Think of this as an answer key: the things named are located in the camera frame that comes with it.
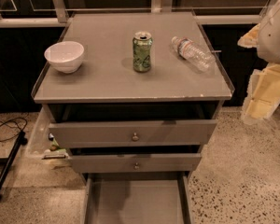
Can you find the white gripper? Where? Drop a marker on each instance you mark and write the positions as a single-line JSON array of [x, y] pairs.
[[275, 37]]

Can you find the green soda can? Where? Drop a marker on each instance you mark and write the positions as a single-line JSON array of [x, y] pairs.
[[142, 43]]

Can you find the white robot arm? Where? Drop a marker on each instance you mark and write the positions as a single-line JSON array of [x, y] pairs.
[[263, 91]]

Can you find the grey drawer cabinet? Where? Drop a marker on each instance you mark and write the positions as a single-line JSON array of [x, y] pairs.
[[107, 75]]

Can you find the grey middle drawer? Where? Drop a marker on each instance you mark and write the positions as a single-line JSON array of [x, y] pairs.
[[135, 162]]

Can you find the grey drawer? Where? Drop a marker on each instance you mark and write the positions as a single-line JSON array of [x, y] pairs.
[[135, 162], [135, 124], [140, 198]]

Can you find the grey bottom drawer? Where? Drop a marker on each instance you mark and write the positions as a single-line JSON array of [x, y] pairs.
[[140, 198]]

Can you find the grey top drawer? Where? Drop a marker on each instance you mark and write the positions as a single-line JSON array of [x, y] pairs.
[[135, 124]]

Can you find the clear plastic water bottle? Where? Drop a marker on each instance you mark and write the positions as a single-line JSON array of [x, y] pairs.
[[193, 53]]

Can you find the white ceramic bowl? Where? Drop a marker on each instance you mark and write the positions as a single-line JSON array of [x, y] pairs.
[[66, 56]]

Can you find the clear plastic side bin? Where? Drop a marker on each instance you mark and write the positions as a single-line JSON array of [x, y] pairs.
[[41, 145]]

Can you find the black metal floor bar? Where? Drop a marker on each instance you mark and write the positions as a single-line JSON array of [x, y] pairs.
[[21, 140]]

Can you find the metal railing frame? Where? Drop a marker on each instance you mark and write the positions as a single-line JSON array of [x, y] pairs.
[[53, 13]]

